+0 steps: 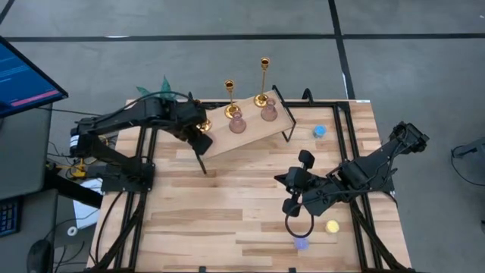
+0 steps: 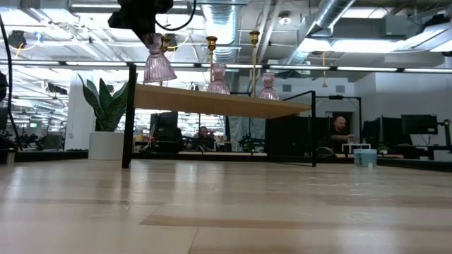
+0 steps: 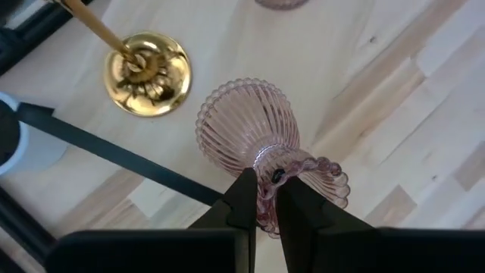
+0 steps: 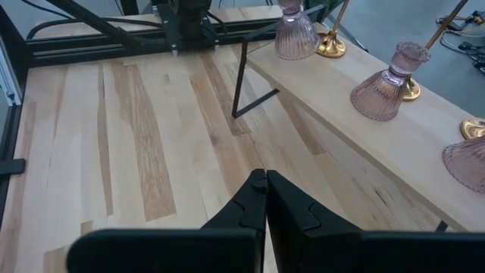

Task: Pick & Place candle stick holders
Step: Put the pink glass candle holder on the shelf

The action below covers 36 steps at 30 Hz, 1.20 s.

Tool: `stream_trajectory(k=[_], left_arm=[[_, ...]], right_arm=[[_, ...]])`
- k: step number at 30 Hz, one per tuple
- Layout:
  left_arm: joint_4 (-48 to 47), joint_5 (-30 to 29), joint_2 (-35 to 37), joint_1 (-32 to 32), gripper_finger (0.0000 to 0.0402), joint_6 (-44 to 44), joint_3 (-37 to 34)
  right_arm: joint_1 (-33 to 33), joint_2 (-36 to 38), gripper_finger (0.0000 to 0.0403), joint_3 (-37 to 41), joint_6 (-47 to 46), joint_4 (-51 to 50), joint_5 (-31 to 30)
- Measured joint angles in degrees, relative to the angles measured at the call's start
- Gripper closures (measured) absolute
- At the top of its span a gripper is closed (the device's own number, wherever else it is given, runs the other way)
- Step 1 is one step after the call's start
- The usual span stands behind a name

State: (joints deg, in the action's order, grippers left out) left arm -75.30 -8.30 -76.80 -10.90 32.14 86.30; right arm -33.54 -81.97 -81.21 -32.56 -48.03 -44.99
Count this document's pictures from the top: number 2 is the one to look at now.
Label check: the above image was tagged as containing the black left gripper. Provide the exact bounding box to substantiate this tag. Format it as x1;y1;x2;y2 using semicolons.
107;0;174;45

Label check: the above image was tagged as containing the brass candlestick holder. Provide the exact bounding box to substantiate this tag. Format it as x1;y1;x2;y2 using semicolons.
249;30;261;98
160;34;172;87
206;35;219;68

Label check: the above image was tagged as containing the pink ribbed glass candle holder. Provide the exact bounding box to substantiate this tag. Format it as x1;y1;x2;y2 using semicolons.
143;32;178;85
258;72;281;101
206;63;232;95

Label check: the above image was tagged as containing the teal jar candle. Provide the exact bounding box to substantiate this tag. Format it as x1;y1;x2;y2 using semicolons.
353;148;378;168

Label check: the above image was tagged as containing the linear ceiling light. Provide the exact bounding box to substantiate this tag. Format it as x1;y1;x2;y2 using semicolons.
0;60;61;66
402;68;448;74
65;61;128;67
275;65;331;71
336;66;399;73

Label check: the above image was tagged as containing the green snake plant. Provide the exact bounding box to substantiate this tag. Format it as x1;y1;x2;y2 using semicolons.
77;73;131;133

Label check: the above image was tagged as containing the black monitor back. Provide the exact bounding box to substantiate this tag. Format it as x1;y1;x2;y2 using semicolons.
150;111;179;142

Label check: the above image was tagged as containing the wooden shelf with black legs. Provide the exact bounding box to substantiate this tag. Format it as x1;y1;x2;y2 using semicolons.
121;63;317;169

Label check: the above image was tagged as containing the white round planter pot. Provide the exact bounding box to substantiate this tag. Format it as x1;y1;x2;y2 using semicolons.
88;131;126;162

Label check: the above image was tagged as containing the person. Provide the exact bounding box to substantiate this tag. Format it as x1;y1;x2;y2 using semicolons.
192;126;216;152
330;116;357;151

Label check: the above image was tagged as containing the black ceiling device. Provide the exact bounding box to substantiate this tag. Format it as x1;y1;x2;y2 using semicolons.
6;30;28;49

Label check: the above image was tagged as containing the black partition panel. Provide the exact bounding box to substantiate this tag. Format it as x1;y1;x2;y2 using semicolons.
264;115;333;159

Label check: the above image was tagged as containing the small white rack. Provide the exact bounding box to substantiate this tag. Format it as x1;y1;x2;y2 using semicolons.
341;143;371;155

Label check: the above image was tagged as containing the black desk monitor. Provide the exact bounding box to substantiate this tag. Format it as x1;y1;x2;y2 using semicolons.
362;119;382;144
400;114;439;135

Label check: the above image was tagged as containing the black aluminium rig frame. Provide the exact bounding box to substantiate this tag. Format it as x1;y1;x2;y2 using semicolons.
0;150;452;173

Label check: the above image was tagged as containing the hanging yellow cord pendant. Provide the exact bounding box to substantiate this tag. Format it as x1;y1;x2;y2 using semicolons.
320;52;328;88

